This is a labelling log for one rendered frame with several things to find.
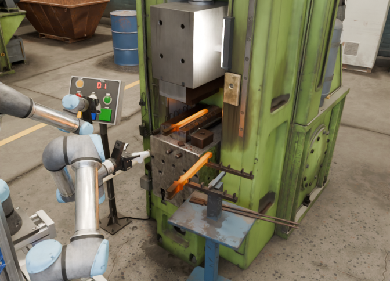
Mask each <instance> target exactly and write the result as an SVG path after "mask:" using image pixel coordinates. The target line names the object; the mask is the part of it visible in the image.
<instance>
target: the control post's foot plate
mask: <svg viewBox="0 0 390 281"><path fill-rule="evenodd" d="M117 217H118V218H122V217H125V216H124V215H122V214H120V213H118V212H117V216H116V215H114V222H115V223H113V219H112V215H110V214H109V215H107V216H105V217H104V218H102V219H100V220H99V227H100V228H102V229H103V230H104V231H106V232H108V233H110V234H111V235H114V234H115V233H117V232H118V231H120V230H122V229H123V228H124V227H125V226H127V225H129V224H130V223H131V222H132V220H131V219H129V218H122V219H118V218H117Z"/></svg>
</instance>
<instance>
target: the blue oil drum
mask: <svg viewBox="0 0 390 281"><path fill-rule="evenodd" d="M110 18H111V31H112V38H113V50H114V63H115V64H117V65H119V66H137V65H139V56H138V31H137V17H136V10H117V11H113V12H110Z"/></svg>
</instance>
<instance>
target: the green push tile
mask: <svg viewBox="0 0 390 281"><path fill-rule="evenodd" d="M100 111H101V113H100V116H99V120H102V121H111V113H112V109H100Z"/></svg>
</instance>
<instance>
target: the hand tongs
mask: <svg viewBox="0 0 390 281"><path fill-rule="evenodd" d="M189 202H190V203H194V204H199V205H202V206H203V205H205V206H207V201H206V200H204V199H200V198H197V197H193V196H192V197H191V198H190V200H189ZM222 207H227V208H231V209H234V210H239V211H243V212H247V213H250V214H255V215H260V216H263V217H267V218H271V219H276V220H279V221H283V222H288V223H291V224H296V225H299V223H297V222H293V221H289V220H286V219H281V218H276V217H272V216H269V215H265V214H260V213H257V212H252V211H248V210H244V209H240V208H236V207H231V206H227V205H224V204H223V205H222ZM222 210H224V211H228V212H233V213H236V214H240V215H245V216H248V217H252V218H256V219H261V220H264V221H268V222H273V223H276V224H280V225H284V226H289V227H292V228H296V229H299V227H298V226H294V225H289V224H285V223H282V222H277V221H273V220H270V219H266V218H261V217H257V216H254V215H250V214H245V213H242V212H238V211H233V210H229V209H226V208H222Z"/></svg>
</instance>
